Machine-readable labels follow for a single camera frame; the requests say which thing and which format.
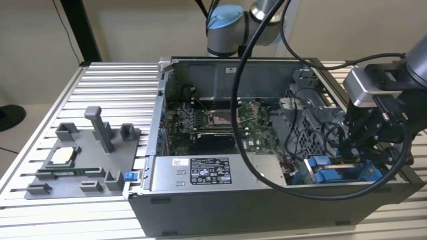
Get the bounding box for long black looped wire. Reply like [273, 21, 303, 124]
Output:
[283, 87, 327, 161]

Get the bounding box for hard disk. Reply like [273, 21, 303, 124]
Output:
[305, 154, 373, 176]
[314, 169, 382, 186]

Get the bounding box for black graphics card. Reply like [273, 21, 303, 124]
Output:
[194, 131, 238, 154]

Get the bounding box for black disk power wire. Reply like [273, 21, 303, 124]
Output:
[319, 119, 351, 157]

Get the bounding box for red power supply wires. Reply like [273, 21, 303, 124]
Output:
[279, 161, 297, 177]

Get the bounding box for thin metal locking lever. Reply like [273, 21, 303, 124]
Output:
[194, 97, 213, 111]

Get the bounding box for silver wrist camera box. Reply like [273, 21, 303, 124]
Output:
[342, 65, 406, 109]

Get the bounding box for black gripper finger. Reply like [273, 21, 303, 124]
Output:
[342, 99, 378, 161]
[362, 140, 415, 166]

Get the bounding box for silver power supply unit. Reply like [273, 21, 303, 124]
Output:
[146, 153, 290, 193]

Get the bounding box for black round floor base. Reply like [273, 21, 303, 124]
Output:
[0, 104, 28, 132]

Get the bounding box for black open PC case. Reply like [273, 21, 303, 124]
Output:
[122, 56, 426, 238]

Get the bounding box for green RAM stick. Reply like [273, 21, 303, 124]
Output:
[38, 168, 102, 176]

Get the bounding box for CPU socket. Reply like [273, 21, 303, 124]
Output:
[206, 109, 242, 129]

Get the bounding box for black upright frame post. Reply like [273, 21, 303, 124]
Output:
[60, 0, 103, 63]

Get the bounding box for thin black wall cable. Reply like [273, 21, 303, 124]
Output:
[52, 0, 86, 66]

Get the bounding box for green motherboard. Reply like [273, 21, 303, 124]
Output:
[165, 99, 286, 158]

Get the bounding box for grey perforated disk cage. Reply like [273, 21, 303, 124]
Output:
[269, 83, 350, 161]

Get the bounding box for grey parts rack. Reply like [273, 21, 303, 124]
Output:
[24, 105, 149, 201]

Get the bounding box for black RAM slots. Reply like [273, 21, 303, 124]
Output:
[193, 97, 243, 109]

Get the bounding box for black plastic bay bracket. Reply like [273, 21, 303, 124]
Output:
[293, 68, 319, 88]

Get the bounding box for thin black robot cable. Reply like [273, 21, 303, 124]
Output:
[279, 0, 409, 71]

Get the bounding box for silver CPU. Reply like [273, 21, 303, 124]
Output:
[50, 148, 76, 165]

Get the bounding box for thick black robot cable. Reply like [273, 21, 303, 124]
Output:
[230, 0, 414, 201]

